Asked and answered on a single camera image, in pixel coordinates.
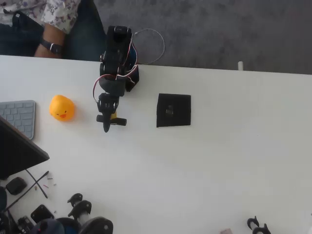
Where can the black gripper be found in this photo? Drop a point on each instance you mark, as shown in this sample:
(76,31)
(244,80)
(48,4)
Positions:
(107,106)

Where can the person's bare forearm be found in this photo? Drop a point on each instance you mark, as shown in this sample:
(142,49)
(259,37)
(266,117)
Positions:
(52,36)

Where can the dark blue trousers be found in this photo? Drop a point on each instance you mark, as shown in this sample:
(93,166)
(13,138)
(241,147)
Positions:
(83,36)

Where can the grey keyboard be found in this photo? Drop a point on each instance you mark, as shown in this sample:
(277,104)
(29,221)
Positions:
(19,114)

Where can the black monitor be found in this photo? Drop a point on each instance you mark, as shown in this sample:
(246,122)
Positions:
(14,151)

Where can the black wristwatch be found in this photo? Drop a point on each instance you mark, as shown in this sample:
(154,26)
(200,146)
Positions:
(54,48)

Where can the orange rubber duck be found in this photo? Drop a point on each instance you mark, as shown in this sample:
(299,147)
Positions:
(61,106)

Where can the black bracket plate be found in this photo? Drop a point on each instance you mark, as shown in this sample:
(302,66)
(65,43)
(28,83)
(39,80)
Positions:
(42,214)

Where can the small white post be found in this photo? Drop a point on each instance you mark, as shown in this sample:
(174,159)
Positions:
(240,66)

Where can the dark round cap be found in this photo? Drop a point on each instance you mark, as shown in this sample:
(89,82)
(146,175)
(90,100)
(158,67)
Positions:
(48,226)

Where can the black square cardboard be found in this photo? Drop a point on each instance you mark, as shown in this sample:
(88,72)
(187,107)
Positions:
(180,119)

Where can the dark rounded object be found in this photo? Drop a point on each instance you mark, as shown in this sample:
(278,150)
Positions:
(2,198)

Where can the white floral shirt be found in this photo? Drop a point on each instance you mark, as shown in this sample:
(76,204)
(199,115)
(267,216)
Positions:
(58,12)

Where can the black camera with yellow tape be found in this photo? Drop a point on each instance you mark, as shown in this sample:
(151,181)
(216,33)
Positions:
(120,121)

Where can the small circuit board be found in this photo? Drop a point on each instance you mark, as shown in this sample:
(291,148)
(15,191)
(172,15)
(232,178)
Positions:
(24,224)

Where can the thin black stick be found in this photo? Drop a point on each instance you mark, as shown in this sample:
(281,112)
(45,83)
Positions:
(30,175)
(24,193)

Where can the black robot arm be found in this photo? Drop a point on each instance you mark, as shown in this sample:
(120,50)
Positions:
(114,61)

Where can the small black box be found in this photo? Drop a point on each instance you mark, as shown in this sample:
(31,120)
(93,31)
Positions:
(15,185)

